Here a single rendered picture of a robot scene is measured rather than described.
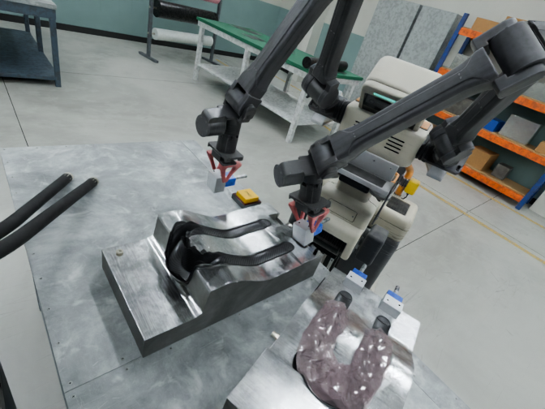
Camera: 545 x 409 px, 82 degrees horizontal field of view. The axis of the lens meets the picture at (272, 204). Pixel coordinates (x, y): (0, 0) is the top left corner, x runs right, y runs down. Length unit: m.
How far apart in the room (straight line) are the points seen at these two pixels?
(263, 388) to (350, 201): 0.81
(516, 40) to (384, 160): 0.55
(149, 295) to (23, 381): 1.00
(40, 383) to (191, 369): 1.01
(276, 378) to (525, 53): 0.67
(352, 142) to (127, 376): 0.63
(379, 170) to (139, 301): 0.82
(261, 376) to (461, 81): 0.61
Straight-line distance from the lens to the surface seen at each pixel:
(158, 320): 0.70
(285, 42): 0.81
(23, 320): 1.83
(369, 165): 1.13
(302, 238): 0.89
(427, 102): 0.67
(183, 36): 6.59
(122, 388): 0.70
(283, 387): 0.61
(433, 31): 6.28
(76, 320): 0.78
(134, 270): 0.78
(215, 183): 0.96
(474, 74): 0.67
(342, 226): 1.24
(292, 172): 0.74
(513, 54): 0.68
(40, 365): 1.68
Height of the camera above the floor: 1.43
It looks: 32 degrees down
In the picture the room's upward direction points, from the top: 19 degrees clockwise
